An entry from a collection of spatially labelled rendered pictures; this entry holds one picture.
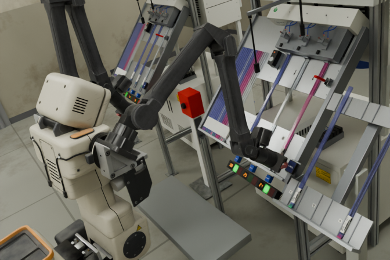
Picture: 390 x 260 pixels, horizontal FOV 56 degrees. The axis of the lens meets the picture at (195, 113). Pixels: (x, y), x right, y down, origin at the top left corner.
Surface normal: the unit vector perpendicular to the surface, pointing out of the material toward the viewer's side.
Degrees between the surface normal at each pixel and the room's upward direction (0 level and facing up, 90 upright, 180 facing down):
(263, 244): 0
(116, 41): 90
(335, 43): 45
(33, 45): 90
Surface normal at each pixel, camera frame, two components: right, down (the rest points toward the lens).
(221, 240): -0.20, -0.87
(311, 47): -0.73, -0.34
